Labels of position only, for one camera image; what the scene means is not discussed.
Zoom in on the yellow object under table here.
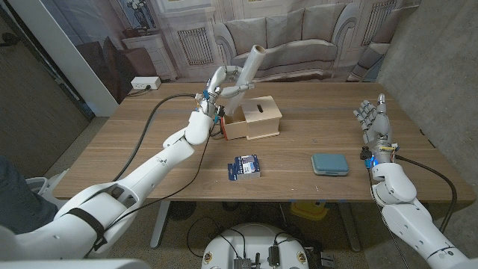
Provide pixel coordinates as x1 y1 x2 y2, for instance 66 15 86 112
290 200 329 221

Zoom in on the printed living room backdrop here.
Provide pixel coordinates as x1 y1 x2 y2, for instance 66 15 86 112
39 0 423 105

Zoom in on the white chair frame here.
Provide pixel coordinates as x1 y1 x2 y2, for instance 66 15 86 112
24 170 70 208

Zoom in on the wooden box with slot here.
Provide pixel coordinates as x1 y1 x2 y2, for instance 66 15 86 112
240 95 283 141

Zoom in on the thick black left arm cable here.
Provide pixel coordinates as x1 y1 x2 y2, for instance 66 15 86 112
111 93 199 183

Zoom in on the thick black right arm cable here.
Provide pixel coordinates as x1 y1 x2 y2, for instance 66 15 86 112
394 154 459 233

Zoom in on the person in dark clothing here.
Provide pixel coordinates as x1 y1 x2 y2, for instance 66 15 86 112
0 155 59 235

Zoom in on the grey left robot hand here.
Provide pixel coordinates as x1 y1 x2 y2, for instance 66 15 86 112
196 65 255 117

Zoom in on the black floor cable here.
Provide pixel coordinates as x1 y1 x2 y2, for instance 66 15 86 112
185 215 248 259

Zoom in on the blue printed package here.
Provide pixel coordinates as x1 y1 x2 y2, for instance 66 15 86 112
227 154 261 182

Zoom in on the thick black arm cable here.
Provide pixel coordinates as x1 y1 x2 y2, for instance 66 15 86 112
111 93 199 183
394 154 459 233

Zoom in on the teal rectangular sponge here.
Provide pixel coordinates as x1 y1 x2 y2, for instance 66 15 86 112
311 152 350 177

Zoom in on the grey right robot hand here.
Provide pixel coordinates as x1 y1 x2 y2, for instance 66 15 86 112
353 93 400 165

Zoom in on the white table leg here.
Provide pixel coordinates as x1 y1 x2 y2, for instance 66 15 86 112
149 200 172 250

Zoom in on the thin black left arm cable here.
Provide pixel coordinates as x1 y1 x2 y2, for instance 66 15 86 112
104 119 217 233

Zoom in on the black round floor object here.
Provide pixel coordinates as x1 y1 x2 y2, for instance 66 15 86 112
167 201 197 221

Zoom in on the white power strip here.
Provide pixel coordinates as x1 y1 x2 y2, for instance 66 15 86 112
130 75 162 90

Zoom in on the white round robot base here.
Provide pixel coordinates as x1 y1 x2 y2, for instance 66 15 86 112
200 223 310 269

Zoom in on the grey table leg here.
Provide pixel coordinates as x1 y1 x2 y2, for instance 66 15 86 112
338 203 362 253

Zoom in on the black power strip cable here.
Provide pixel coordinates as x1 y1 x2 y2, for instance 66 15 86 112
126 84 152 97

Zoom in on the white robot torso edge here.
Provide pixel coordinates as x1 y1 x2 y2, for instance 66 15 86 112
0 259 151 269

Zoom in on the plastic wrap roll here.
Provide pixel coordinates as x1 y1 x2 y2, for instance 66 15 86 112
223 44 267 117

